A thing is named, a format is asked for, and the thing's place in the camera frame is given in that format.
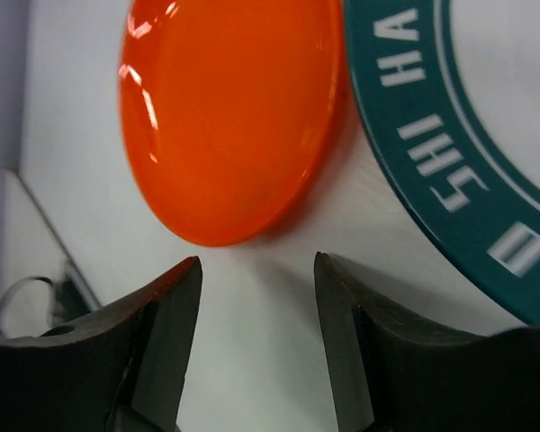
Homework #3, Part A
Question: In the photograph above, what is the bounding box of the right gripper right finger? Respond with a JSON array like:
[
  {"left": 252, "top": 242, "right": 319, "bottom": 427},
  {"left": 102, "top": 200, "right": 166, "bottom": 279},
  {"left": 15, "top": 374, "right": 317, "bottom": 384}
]
[{"left": 314, "top": 252, "right": 540, "bottom": 431}]

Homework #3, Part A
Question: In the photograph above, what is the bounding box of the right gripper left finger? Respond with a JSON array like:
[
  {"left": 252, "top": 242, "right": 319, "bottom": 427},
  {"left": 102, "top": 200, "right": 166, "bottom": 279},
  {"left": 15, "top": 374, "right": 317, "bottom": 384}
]
[{"left": 0, "top": 256, "right": 203, "bottom": 431}]

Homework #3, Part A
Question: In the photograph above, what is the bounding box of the orange plate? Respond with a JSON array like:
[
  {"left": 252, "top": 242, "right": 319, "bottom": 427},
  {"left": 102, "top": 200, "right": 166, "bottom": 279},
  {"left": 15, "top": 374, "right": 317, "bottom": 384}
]
[{"left": 118, "top": 1, "right": 345, "bottom": 247}]

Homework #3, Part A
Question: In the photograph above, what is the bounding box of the green rim lettered plate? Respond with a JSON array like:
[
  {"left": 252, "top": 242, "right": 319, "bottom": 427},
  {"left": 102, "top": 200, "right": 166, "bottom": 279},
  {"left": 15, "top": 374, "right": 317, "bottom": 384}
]
[{"left": 345, "top": 1, "right": 540, "bottom": 325}]

